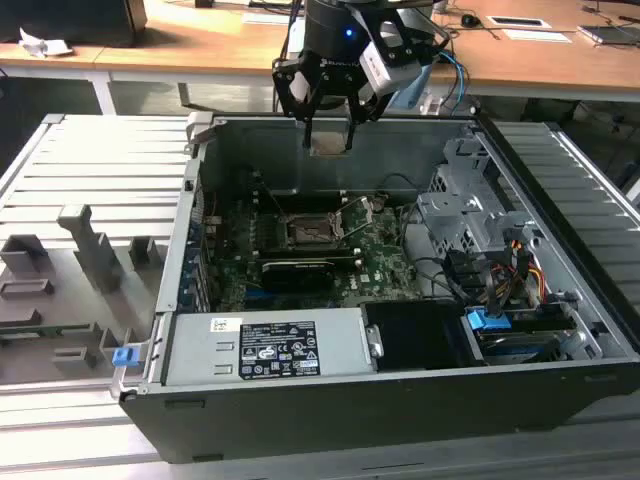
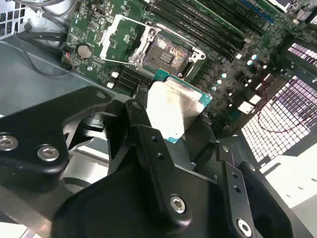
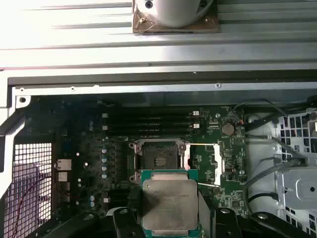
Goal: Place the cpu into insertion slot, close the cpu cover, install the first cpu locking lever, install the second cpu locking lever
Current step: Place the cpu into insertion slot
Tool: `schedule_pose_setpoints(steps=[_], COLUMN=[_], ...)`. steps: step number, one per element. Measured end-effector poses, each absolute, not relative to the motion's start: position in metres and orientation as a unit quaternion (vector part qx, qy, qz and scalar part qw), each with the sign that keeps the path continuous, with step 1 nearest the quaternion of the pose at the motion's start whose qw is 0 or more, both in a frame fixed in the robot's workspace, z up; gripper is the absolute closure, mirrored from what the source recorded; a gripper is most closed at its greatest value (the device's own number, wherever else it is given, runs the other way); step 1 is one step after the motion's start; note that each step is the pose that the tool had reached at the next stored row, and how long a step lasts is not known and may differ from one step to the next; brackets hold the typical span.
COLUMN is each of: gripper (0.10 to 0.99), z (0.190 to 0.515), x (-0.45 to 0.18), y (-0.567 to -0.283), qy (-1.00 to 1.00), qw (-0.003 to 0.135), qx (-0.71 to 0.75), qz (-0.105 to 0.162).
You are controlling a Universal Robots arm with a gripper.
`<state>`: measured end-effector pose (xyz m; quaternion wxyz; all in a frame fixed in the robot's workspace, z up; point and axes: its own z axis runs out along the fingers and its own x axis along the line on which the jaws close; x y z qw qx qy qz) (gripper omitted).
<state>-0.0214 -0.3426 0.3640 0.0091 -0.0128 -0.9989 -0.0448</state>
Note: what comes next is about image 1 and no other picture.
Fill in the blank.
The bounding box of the silver metal drive cage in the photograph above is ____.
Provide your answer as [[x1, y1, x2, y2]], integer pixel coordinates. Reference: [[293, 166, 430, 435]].
[[416, 137, 534, 262]]

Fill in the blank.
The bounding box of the blue plastic clip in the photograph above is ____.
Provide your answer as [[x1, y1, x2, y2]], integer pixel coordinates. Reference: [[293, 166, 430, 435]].
[[112, 347, 140, 370]]

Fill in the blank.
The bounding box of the black label sticker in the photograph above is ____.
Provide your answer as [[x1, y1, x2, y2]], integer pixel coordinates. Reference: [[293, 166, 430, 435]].
[[239, 320, 318, 380]]

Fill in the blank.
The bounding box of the wooden desk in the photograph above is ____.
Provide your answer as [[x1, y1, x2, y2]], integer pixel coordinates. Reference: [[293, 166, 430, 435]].
[[0, 0, 640, 104]]

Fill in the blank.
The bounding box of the CPU socket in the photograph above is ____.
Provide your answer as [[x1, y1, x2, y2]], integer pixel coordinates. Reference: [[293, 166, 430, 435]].
[[283, 213, 344, 250]]

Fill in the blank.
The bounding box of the small square CPU plate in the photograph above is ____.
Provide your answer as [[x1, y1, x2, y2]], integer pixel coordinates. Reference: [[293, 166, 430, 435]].
[[309, 132, 349, 157]]

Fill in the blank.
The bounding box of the crumpled white paper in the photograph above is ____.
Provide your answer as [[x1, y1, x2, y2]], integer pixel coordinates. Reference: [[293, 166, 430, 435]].
[[18, 27, 74, 59]]

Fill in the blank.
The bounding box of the black graphics card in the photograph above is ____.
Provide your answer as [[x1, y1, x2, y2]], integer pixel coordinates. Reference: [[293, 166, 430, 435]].
[[260, 259, 336, 294]]

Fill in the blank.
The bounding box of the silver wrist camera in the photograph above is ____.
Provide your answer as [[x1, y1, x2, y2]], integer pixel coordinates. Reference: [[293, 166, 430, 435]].
[[358, 38, 424, 96]]

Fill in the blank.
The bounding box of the green RAM stick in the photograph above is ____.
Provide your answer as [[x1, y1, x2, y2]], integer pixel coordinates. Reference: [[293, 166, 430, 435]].
[[0, 323, 96, 340]]

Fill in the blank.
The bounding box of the black open PC case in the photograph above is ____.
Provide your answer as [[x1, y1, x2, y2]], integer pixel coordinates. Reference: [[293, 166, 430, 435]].
[[117, 112, 640, 466]]

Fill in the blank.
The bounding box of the pale blue teach pendant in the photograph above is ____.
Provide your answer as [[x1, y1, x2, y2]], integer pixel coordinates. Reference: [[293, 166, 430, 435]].
[[389, 62, 435, 112]]

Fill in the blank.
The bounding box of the black box on desk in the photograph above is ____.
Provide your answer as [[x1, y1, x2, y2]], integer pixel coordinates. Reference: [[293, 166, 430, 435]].
[[0, 0, 149, 49]]

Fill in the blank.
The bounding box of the green motherboard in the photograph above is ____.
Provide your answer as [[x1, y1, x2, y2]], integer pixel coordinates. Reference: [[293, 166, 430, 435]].
[[199, 189, 421, 311]]

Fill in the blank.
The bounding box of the blue disk carrier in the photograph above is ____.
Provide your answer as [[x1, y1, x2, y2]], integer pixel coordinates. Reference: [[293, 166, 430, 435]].
[[464, 308, 515, 334]]

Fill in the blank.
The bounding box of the yellow red black wire bundle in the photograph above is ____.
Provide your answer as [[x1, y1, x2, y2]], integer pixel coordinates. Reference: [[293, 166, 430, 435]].
[[479, 239, 547, 321]]

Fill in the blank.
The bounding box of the metal socket cover frame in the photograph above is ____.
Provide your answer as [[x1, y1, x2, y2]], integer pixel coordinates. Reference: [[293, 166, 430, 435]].
[[328, 196, 375, 239]]

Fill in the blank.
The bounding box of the blue cable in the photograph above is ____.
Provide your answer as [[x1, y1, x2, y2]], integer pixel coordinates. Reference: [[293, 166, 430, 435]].
[[438, 49, 470, 110]]

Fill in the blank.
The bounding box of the grey case latch handle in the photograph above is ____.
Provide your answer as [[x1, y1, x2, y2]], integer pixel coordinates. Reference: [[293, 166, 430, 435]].
[[183, 110, 220, 147]]

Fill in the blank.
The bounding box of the white framed desk grommet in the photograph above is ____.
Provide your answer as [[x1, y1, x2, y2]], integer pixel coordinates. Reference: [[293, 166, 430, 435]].
[[486, 14, 553, 30]]

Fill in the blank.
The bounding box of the grey notebook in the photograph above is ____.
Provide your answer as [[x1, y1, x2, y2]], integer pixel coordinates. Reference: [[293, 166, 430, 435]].
[[577, 22, 640, 50]]

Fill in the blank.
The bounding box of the black RAM slot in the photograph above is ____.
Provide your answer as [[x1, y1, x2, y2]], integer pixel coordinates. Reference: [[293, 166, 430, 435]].
[[254, 189, 349, 215], [257, 243, 364, 259]]

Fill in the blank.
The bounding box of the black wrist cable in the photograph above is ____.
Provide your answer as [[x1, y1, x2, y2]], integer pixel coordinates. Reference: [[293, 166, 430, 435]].
[[279, 0, 304, 59]]

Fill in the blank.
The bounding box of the grey parts rack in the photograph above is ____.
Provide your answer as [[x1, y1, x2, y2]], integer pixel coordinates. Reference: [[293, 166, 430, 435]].
[[0, 202, 169, 386]]

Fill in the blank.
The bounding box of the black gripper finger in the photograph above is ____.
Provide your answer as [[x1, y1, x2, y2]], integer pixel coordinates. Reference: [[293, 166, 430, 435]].
[[345, 79, 389, 151], [272, 53, 321, 150]]

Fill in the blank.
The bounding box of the white paper sheet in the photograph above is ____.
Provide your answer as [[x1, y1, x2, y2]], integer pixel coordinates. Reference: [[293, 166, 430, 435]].
[[501, 28, 574, 45]]

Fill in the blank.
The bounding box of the grey power supply unit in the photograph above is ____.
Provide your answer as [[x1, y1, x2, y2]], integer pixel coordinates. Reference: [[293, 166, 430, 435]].
[[162, 307, 377, 389]]

